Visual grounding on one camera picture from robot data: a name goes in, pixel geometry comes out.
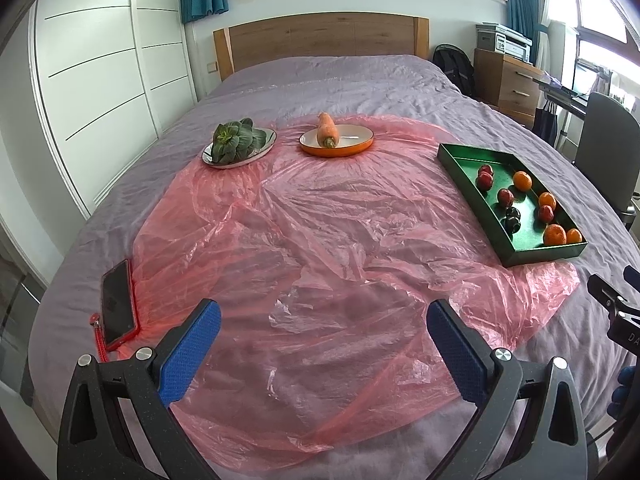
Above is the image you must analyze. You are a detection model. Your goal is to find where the green bok choy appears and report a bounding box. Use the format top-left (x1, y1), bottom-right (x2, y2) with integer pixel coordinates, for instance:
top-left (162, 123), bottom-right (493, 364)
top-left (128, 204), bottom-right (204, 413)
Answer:
top-left (211, 118), bottom-right (267, 165)

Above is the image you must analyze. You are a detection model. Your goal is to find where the white plate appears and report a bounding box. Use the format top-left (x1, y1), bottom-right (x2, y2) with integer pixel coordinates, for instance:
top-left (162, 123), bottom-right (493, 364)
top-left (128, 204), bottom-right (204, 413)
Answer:
top-left (202, 127), bottom-right (277, 168)

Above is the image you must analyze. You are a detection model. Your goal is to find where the person's right hand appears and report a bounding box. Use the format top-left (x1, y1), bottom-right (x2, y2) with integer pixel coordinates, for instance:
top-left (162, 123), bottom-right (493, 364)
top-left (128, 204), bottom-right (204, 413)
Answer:
top-left (611, 366), bottom-right (640, 418)

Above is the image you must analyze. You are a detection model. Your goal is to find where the white wardrobe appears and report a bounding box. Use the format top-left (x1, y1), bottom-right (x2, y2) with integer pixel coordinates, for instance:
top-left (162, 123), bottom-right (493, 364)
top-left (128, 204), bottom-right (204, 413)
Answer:
top-left (27, 0), bottom-right (198, 216)

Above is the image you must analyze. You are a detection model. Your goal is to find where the window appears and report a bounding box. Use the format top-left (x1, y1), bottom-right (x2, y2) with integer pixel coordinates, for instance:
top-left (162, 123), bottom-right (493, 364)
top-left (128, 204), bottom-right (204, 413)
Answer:
top-left (545, 0), bottom-right (640, 106)

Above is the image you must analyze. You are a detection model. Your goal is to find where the grey printer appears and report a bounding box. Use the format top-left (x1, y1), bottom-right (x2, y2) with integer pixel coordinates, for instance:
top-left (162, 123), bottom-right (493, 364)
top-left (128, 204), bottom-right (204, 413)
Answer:
top-left (475, 22), bottom-right (533, 61)

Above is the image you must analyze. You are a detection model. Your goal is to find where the wooden dresser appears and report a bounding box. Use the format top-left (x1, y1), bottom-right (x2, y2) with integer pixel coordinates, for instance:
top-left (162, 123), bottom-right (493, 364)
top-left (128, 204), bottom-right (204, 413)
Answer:
top-left (472, 48), bottom-right (546, 128)

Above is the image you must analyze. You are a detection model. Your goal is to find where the black backpack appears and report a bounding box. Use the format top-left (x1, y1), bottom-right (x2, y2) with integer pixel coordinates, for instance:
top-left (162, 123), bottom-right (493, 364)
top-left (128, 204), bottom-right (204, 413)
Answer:
top-left (431, 44), bottom-right (476, 97)

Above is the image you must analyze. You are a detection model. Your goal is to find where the black hanging bag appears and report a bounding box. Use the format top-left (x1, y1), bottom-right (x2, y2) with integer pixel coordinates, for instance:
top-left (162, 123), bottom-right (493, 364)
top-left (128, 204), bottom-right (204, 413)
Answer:
top-left (532, 102), bottom-right (558, 146)

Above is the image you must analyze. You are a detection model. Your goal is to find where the pink plastic sheet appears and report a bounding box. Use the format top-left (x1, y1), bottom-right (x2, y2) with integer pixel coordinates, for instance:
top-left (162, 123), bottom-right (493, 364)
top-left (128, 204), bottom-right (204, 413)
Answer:
top-left (131, 112), bottom-right (581, 471)

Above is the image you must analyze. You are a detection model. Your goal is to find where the grey office chair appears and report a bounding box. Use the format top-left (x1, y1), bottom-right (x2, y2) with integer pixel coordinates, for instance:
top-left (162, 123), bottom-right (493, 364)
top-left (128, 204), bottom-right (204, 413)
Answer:
top-left (572, 91), bottom-right (640, 226)

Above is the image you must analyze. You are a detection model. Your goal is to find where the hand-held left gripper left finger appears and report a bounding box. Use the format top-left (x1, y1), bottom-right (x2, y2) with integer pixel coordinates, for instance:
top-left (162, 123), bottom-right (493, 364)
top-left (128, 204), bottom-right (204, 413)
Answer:
top-left (57, 299), bottom-right (222, 480)

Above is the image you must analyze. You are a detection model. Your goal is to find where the red phone strap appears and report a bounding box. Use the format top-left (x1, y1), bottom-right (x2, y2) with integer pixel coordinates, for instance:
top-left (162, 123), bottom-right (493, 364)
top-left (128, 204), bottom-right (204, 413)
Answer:
top-left (89, 312), bottom-right (110, 363)

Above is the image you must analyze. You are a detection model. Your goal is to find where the orange carrot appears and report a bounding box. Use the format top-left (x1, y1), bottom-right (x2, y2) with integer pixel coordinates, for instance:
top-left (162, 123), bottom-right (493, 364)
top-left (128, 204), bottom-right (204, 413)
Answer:
top-left (317, 112), bottom-right (341, 148)

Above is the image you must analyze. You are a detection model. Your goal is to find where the desk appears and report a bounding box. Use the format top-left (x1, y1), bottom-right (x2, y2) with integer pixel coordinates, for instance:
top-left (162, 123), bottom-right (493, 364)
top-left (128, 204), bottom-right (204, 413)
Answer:
top-left (537, 72), bottom-right (588, 111)

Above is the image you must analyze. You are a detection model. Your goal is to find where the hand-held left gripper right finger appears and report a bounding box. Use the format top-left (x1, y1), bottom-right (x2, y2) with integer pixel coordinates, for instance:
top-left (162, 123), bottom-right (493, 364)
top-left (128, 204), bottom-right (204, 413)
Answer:
top-left (426, 299), bottom-right (588, 480)

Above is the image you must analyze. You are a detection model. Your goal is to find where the green tray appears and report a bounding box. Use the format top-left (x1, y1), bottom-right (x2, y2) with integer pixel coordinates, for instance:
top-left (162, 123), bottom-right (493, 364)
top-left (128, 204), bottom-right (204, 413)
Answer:
top-left (437, 142), bottom-right (589, 268)

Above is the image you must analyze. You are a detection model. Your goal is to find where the orange rimmed plate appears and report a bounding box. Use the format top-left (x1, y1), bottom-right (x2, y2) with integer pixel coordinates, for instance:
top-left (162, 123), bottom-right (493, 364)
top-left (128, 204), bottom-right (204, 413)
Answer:
top-left (299, 125), bottom-right (375, 157)

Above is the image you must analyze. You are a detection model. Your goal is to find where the phone in red case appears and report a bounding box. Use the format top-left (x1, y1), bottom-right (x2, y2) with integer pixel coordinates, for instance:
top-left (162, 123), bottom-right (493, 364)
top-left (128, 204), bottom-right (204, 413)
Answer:
top-left (101, 259), bottom-right (140, 351)

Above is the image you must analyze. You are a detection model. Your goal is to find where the wooden headboard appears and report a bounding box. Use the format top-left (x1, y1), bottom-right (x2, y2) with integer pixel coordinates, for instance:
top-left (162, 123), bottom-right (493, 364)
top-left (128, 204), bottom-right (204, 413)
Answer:
top-left (213, 12), bottom-right (430, 81)

